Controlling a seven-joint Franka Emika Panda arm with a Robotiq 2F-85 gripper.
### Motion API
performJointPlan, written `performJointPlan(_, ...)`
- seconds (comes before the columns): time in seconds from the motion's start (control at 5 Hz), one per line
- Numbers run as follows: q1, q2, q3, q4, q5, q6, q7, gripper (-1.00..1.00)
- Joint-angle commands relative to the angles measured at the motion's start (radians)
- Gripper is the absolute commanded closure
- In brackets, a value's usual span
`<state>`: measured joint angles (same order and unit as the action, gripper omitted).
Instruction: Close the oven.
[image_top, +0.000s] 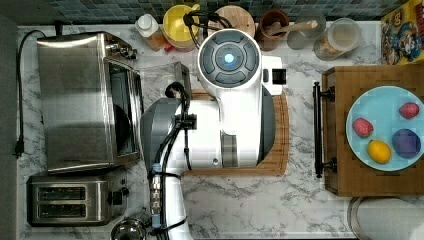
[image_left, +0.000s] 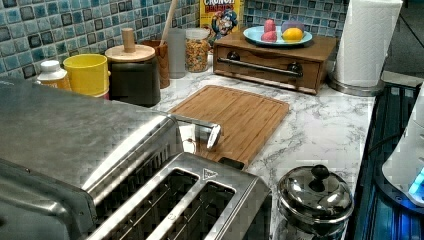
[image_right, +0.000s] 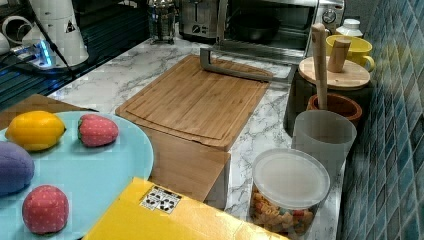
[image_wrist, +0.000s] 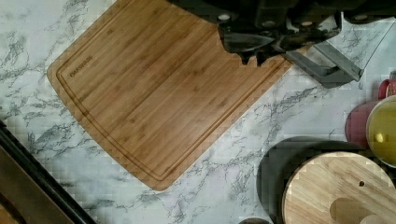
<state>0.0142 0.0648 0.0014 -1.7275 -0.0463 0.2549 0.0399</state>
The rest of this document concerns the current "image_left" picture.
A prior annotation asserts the steel oven door with handle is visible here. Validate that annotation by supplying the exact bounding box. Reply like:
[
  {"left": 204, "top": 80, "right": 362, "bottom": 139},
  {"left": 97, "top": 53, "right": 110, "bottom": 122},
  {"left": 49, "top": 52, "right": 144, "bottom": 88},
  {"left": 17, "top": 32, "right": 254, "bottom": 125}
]
[{"left": 172, "top": 114, "right": 222, "bottom": 150}]

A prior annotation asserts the stainless steel toaster oven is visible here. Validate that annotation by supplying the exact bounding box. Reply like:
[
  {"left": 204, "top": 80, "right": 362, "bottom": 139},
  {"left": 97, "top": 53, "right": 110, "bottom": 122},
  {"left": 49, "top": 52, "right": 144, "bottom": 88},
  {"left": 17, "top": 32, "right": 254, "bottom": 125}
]
[{"left": 0, "top": 77, "right": 183, "bottom": 240}]

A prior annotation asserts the bamboo cutting board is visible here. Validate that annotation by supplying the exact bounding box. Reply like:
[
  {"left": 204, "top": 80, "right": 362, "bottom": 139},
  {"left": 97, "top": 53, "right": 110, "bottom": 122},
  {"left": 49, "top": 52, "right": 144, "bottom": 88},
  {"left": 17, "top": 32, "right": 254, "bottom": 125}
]
[{"left": 170, "top": 85, "right": 289, "bottom": 166}]

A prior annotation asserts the stainless steel slot toaster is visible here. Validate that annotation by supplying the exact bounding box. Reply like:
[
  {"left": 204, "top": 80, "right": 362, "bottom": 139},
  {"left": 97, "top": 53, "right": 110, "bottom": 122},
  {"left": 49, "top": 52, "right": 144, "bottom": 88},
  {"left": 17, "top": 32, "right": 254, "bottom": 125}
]
[{"left": 81, "top": 153, "right": 272, "bottom": 240}]

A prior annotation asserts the glass jar of cereal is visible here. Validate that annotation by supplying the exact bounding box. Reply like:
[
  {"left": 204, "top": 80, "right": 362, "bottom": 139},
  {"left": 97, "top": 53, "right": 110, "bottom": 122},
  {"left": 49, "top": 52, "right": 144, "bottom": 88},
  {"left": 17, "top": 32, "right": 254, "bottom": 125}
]
[{"left": 185, "top": 28, "right": 209, "bottom": 72}]

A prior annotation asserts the brown wooden utensil holder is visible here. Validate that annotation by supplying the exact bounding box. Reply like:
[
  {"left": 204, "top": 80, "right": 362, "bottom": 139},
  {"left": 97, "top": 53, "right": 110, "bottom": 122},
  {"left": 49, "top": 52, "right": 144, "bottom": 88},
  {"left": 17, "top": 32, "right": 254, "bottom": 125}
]
[{"left": 142, "top": 40, "right": 170, "bottom": 89}]

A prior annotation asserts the black canister with wooden lid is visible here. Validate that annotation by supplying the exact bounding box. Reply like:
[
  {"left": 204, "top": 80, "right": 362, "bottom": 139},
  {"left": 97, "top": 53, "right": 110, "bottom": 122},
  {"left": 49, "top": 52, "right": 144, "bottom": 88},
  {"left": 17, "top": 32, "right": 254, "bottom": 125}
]
[{"left": 105, "top": 28, "right": 161, "bottom": 107}]

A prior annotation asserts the grey tall cup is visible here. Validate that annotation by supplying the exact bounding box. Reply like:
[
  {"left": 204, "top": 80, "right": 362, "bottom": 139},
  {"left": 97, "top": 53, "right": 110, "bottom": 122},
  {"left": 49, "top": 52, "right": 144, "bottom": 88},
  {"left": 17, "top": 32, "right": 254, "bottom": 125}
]
[{"left": 167, "top": 28, "right": 186, "bottom": 79}]

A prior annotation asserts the light blue plate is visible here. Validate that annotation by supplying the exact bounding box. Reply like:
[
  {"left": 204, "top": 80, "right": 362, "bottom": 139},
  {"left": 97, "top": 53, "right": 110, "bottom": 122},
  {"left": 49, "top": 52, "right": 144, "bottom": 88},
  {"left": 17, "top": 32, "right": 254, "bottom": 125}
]
[{"left": 243, "top": 26, "right": 313, "bottom": 47}]

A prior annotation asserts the pink toy fruit lower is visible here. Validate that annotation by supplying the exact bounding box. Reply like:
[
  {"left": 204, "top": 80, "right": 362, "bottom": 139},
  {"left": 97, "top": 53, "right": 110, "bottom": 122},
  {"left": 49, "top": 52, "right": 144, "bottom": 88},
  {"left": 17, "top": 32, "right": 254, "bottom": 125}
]
[{"left": 261, "top": 31, "right": 277, "bottom": 42}]

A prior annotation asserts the pink toy fruit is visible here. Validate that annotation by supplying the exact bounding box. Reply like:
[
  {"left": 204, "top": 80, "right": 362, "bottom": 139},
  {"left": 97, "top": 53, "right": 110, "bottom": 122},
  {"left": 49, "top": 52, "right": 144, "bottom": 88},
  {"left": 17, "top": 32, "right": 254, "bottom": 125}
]
[
  {"left": 264, "top": 19, "right": 276, "bottom": 32},
  {"left": 261, "top": 31, "right": 277, "bottom": 42}
]

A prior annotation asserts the Cap'n Crunch cereal box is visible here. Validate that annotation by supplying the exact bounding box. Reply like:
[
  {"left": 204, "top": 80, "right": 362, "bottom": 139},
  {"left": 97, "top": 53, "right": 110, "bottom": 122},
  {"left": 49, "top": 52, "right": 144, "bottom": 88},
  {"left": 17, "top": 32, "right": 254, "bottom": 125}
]
[{"left": 199, "top": 0, "right": 244, "bottom": 46}]

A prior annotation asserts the wooden drawer box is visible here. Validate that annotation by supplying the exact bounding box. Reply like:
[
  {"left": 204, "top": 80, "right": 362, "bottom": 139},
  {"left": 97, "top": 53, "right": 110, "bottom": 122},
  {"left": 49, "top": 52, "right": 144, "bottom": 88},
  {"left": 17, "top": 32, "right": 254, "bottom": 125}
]
[{"left": 213, "top": 33, "right": 336, "bottom": 95}]

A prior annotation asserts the pink toy fruit upper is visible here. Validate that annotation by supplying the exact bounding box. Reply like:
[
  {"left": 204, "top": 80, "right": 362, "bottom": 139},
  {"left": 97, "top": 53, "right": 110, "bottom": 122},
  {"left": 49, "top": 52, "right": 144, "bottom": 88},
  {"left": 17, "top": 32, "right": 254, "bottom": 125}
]
[{"left": 264, "top": 19, "right": 276, "bottom": 32}]

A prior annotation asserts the yellow lemon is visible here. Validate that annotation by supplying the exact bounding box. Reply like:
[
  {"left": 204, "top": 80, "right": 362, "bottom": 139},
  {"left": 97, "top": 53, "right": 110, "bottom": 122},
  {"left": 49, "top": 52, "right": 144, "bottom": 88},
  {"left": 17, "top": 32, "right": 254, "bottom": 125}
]
[{"left": 282, "top": 27, "right": 303, "bottom": 42}]

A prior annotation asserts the purple toy fruit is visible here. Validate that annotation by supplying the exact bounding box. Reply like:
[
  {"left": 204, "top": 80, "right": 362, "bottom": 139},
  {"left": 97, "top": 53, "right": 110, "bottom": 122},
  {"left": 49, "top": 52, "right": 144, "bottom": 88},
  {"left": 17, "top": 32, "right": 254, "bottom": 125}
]
[{"left": 281, "top": 20, "right": 304, "bottom": 33}]

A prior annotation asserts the steel pot with lid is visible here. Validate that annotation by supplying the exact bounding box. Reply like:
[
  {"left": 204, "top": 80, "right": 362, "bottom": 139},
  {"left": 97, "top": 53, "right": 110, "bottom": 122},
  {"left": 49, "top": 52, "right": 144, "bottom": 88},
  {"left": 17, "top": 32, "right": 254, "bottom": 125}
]
[{"left": 275, "top": 164, "right": 354, "bottom": 240}]

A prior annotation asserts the yellow plastic cup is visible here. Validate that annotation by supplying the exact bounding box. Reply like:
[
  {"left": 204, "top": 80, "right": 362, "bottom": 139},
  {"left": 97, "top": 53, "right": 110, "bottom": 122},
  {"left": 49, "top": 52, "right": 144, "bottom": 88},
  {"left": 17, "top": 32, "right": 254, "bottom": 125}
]
[{"left": 63, "top": 54, "right": 110, "bottom": 96}]

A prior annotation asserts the steel paper towel holder base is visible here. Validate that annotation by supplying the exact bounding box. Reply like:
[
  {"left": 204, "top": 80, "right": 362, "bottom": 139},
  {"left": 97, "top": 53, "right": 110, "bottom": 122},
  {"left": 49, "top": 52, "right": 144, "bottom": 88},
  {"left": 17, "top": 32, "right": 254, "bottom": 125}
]
[{"left": 328, "top": 77, "right": 385, "bottom": 97}]

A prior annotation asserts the white capped bottle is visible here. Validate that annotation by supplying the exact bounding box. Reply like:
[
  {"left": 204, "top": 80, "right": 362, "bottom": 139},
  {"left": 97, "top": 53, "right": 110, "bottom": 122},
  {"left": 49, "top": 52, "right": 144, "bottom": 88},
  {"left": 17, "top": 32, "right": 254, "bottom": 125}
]
[{"left": 37, "top": 60, "right": 71, "bottom": 90}]

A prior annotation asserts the white paper towel roll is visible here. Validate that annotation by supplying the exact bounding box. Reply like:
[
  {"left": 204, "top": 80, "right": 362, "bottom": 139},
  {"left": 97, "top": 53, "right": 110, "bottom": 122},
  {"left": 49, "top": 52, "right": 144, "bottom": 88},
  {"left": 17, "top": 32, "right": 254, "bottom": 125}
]
[{"left": 335, "top": 0, "right": 403, "bottom": 87}]

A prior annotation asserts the wooden spoon handle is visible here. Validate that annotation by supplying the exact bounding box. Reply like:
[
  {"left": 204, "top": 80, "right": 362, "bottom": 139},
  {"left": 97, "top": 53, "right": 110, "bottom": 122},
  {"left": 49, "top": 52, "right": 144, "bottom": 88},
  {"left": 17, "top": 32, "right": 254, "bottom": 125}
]
[{"left": 159, "top": 0, "right": 178, "bottom": 46}]

